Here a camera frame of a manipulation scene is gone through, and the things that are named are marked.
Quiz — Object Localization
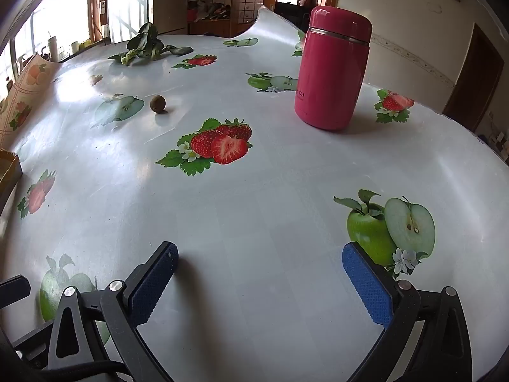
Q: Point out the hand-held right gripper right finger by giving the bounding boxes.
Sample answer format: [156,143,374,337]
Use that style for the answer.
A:
[342,241,474,382]

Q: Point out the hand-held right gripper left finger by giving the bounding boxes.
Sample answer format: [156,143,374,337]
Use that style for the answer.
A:
[47,241,179,382]

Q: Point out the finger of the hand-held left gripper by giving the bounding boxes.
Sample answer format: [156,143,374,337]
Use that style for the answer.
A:
[0,274,31,309]

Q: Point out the yellow-edged white tray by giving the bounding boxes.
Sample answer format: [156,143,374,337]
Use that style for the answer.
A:
[0,149,23,208]

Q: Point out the fruit-printed white tablecloth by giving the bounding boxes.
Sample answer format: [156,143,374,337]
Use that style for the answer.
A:
[0,6,509,382]

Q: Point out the pink thermos flask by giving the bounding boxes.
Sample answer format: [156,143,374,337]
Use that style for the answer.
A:
[294,6,373,130]

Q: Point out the brown wooden door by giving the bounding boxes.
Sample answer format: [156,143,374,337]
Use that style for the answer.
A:
[442,22,506,132]

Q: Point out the leafy green vegetable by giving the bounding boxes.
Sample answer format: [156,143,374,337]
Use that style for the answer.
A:
[108,22,194,67]

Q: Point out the large window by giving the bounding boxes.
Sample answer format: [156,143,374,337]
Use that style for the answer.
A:
[0,0,152,100]

